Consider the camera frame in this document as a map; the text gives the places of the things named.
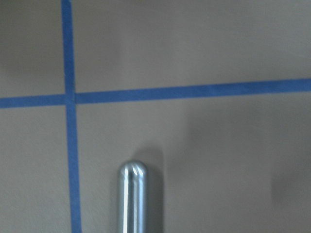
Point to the steel muddler with black tip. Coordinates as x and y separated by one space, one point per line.
132 197

